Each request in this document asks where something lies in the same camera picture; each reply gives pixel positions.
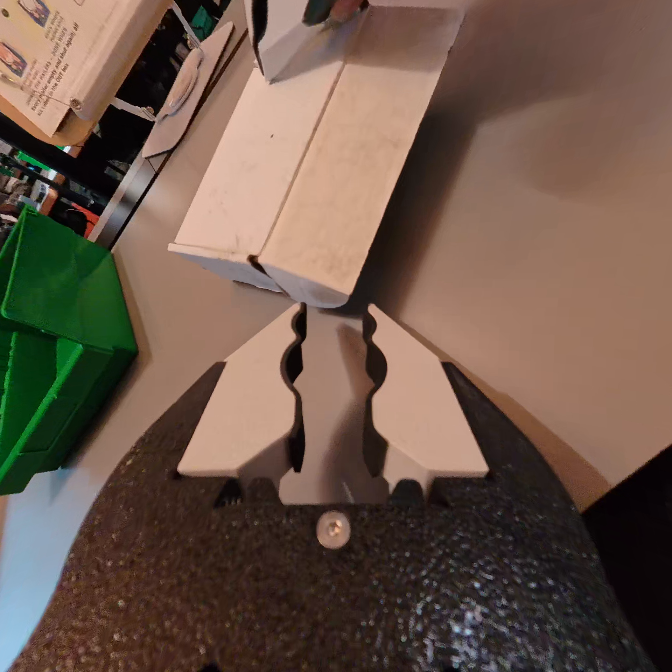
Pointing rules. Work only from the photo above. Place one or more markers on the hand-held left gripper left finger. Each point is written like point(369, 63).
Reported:
point(246, 420)

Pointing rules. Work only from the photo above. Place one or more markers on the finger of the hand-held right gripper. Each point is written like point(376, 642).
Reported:
point(304, 52)

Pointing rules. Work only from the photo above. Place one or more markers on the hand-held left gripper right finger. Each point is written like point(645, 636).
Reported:
point(425, 420)

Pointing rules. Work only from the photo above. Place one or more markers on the white cardboard mailer box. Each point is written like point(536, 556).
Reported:
point(325, 183)

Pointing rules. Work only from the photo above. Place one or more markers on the green plastic bin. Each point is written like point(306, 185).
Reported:
point(57, 294)

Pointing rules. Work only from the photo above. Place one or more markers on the wooden display board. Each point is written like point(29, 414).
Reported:
point(68, 137)

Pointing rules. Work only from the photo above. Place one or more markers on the printed instruction sheet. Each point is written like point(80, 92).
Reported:
point(42, 52)

